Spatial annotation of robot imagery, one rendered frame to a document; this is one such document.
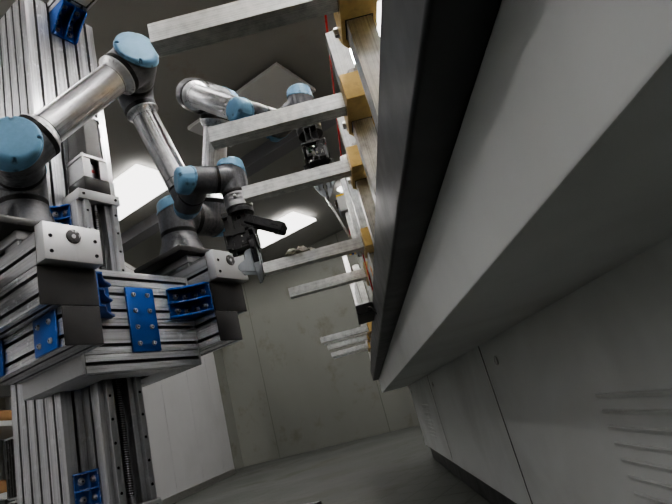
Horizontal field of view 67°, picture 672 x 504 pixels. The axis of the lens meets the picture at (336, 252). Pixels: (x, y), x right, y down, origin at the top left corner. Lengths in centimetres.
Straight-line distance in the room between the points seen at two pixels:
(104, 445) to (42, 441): 19
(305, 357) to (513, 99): 942
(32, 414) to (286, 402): 853
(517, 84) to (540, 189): 6
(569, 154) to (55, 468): 146
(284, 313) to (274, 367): 105
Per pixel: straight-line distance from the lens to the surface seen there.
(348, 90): 89
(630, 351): 72
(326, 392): 946
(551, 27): 26
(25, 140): 137
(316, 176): 113
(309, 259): 133
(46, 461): 161
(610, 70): 23
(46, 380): 148
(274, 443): 1032
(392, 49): 39
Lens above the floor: 44
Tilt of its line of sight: 17 degrees up
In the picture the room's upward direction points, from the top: 15 degrees counter-clockwise
